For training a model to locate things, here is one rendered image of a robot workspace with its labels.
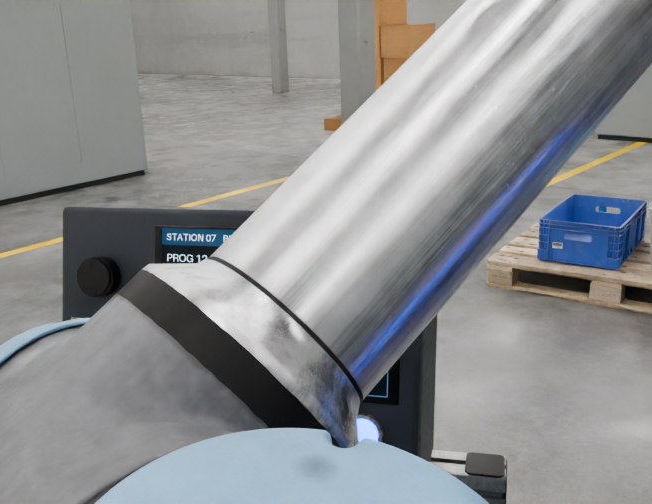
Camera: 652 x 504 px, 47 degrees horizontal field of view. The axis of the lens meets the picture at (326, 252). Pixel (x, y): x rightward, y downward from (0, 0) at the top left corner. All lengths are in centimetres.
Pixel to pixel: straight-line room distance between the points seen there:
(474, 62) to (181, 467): 20
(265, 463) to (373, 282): 10
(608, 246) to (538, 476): 164
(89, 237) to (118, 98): 653
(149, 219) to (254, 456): 35
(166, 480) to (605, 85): 25
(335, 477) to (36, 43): 653
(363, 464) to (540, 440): 248
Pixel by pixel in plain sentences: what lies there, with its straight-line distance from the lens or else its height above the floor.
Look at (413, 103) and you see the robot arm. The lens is 31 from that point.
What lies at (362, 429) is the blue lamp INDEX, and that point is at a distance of 49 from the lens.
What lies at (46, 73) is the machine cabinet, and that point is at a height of 100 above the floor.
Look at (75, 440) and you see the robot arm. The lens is 25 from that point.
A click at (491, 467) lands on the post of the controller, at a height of 106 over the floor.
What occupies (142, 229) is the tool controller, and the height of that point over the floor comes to 124.
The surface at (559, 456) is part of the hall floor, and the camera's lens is 260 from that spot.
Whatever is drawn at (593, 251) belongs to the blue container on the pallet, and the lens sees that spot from 387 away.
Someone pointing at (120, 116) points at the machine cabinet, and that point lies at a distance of 709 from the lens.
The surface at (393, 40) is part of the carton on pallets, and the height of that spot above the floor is 106.
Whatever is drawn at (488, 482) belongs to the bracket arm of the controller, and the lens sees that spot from 58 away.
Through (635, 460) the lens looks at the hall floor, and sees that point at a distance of 264.
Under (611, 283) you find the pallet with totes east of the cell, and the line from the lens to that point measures 377.
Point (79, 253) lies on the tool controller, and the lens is 56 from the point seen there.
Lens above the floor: 138
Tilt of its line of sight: 18 degrees down
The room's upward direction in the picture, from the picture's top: 2 degrees counter-clockwise
